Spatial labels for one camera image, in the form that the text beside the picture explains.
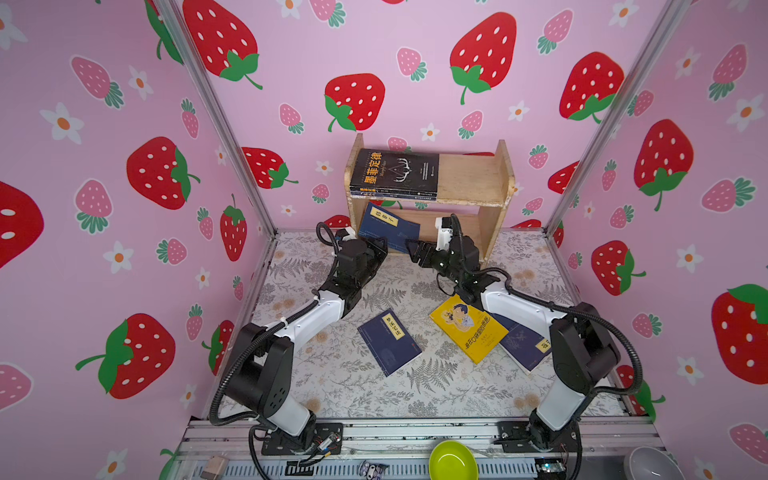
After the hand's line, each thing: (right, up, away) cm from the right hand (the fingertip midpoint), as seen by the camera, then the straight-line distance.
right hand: (410, 241), depth 84 cm
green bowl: (+9, -53, -14) cm, 56 cm away
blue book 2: (-6, -31, +7) cm, 32 cm away
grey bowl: (+57, -54, -13) cm, 80 cm away
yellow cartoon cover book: (+20, -27, +9) cm, 35 cm away
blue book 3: (+35, -31, +4) cm, 47 cm away
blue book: (-9, +6, +4) cm, 12 cm away
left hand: (-6, +2, -1) cm, 6 cm away
